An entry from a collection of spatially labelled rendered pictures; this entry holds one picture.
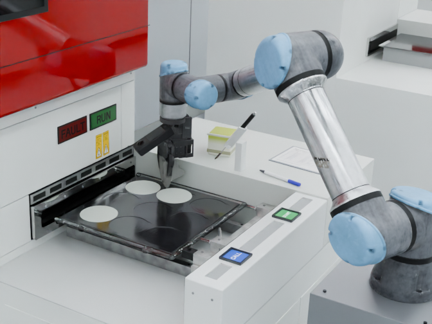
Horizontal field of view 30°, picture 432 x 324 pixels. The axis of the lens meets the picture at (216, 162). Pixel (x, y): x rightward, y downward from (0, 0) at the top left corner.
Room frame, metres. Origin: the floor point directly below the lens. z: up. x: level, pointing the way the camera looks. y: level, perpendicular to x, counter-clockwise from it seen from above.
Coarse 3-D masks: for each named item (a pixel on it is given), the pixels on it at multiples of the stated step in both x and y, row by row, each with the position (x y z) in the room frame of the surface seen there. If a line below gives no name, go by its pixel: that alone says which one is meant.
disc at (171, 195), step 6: (162, 192) 2.06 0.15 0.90; (168, 192) 2.06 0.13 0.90; (174, 192) 2.07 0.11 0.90; (180, 192) 2.07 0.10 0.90; (186, 192) 2.07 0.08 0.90; (162, 198) 2.02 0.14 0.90; (168, 198) 2.03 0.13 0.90; (174, 198) 2.03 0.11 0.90; (180, 198) 2.03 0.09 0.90; (186, 198) 2.03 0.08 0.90
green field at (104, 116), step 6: (108, 108) 2.13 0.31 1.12; (114, 108) 2.15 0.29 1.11; (96, 114) 2.08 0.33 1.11; (102, 114) 2.10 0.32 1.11; (108, 114) 2.13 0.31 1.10; (114, 114) 2.15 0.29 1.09; (96, 120) 2.08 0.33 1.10; (102, 120) 2.10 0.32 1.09; (108, 120) 2.13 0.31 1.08; (96, 126) 2.08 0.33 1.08
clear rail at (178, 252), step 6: (240, 204) 2.00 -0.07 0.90; (246, 204) 2.01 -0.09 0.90; (234, 210) 1.96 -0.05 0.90; (240, 210) 1.99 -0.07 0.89; (228, 216) 1.93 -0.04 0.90; (216, 222) 1.88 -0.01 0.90; (222, 222) 1.90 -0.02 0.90; (210, 228) 1.85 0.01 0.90; (204, 234) 1.82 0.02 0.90; (192, 240) 1.78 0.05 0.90; (198, 240) 1.79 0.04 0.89; (174, 252) 1.71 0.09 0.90; (180, 252) 1.72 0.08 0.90
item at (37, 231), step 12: (132, 156) 2.22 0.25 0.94; (108, 168) 2.12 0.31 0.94; (120, 168) 2.16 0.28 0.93; (132, 168) 2.23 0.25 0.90; (84, 180) 2.03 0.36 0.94; (96, 180) 2.06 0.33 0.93; (60, 192) 1.94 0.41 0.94; (72, 192) 1.97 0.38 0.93; (36, 204) 1.86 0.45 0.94; (48, 204) 1.89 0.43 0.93; (36, 216) 1.85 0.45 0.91; (60, 216) 1.94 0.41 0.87; (36, 228) 1.85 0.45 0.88; (48, 228) 1.89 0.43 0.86
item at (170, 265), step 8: (72, 232) 1.92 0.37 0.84; (80, 232) 1.90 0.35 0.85; (88, 232) 1.90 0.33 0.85; (80, 240) 1.90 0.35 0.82; (88, 240) 1.89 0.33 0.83; (96, 240) 1.88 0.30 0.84; (104, 240) 1.86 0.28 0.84; (112, 240) 1.86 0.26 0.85; (104, 248) 1.86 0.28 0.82; (112, 248) 1.85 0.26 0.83; (120, 248) 1.84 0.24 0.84; (128, 248) 1.83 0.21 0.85; (136, 248) 1.82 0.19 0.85; (128, 256) 1.83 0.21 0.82; (136, 256) 1.81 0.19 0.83; (144, 256) 1.80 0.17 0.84; (152, 256) 1.79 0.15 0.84; (160, 256) 1.78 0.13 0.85; (152, 264) 1.79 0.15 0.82; (160, 264) 1.78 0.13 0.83; (168, 264) 1.77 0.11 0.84; (176, 264) 1.75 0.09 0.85; (184, 264) 1.75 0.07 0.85; (176, 272) 1.75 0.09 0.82; (184, 272) 1.74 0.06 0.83
